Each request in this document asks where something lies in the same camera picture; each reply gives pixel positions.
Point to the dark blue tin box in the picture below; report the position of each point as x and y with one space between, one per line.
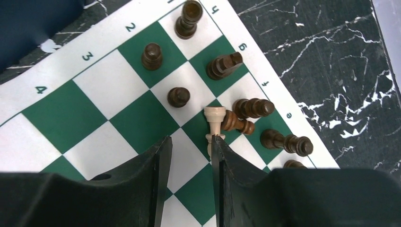
26 24

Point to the light wooden chess piece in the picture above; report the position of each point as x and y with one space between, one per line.
214 116

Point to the green white chess board mat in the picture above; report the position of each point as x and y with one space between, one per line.
92 106

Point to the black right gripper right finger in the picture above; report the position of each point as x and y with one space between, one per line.
246 196

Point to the dark wooden pawn piece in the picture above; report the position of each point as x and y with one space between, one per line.
178 97
232 122
152 57

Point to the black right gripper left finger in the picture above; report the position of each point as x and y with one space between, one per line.
130 195

